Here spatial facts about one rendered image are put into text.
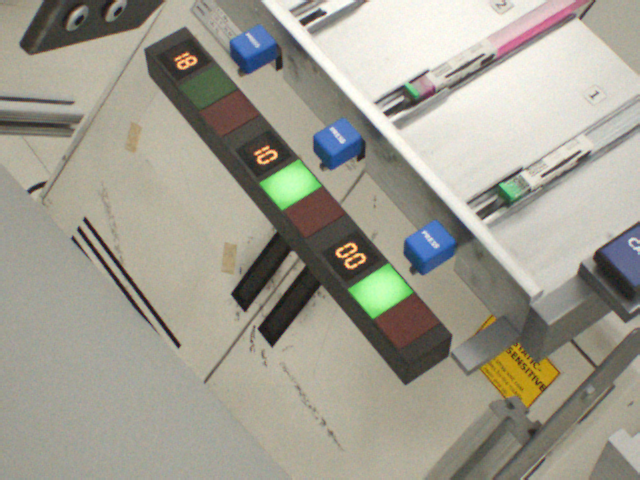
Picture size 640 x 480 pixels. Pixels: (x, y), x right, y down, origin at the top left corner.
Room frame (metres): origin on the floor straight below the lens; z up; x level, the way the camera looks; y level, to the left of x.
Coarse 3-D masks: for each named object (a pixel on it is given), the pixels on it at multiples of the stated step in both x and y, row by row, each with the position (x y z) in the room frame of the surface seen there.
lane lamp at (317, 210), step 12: (324, 192) 0.90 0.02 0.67; (300, 204) 0.89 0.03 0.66; (312, 204) 0.89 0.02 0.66; (324, 204) 0.89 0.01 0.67; (336, 204) 0.90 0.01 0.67; (288, 216) 0.88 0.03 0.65; (300, 216) 0.88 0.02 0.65; (312, 216) 0.88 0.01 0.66; (324, 216) 0.89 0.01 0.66; (336, 216) 0.89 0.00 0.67; (300, 228) 0.87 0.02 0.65; (312, 228) 0.88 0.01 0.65
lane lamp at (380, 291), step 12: (372, 276) 0.86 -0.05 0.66; (384, 276) 0.86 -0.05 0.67; (396, 276) 0.86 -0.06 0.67; (360, 288) 0.85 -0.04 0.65; (372, 288) 0.85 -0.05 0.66; (384, 288) 0.85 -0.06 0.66; (396, 288) 0.85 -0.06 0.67; (408, 288) 0.86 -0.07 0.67; (360, 300) 0.84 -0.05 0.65; (372, 300) 0.84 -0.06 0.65; (384, 300) 0.84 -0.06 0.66; (396, 300) 0.85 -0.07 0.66; (372, 312) 0.84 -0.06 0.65
